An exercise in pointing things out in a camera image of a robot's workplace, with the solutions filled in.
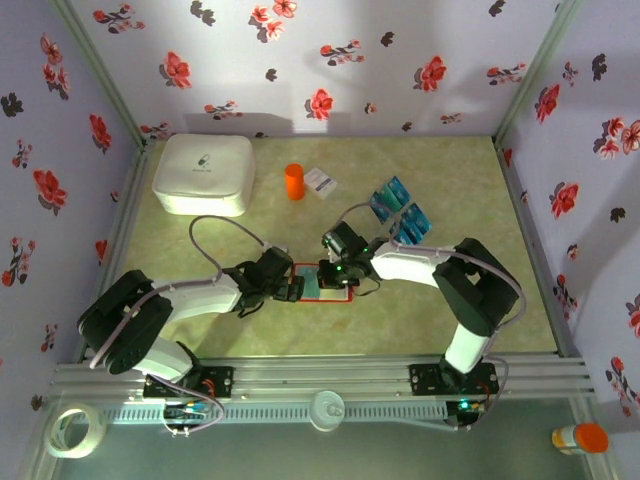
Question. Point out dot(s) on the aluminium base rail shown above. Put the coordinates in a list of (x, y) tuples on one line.
[(320, 375)]

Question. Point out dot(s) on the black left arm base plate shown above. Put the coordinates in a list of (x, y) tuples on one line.
[(220, 380)]

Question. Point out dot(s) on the orange pill bottle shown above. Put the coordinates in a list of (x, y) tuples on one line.
[(294, 182)]

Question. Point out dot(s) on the aluminium frame post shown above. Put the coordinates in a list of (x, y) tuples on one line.
[(534, 75), (100, 75)]

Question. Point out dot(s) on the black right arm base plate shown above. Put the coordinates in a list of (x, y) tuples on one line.
[(425, 380)]

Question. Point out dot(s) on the white paper packet blue print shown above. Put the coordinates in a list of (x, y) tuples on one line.
[(320, 182)]

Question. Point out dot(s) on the orange-capped yellow bottle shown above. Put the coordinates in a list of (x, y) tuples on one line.
[(590, 439)]

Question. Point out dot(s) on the white zip case pill print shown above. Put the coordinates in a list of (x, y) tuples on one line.
[(200, 170)]

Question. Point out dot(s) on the red card holder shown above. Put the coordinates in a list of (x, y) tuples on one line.
[(335, 295)]

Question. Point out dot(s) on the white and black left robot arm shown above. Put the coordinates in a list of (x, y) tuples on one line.
[(200, 300)]

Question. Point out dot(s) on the aluminium table side rail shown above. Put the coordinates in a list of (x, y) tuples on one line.
[(526, 225), (127, 210)]

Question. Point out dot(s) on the clear tape roll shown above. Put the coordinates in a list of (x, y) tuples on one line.
[(98, 431)]

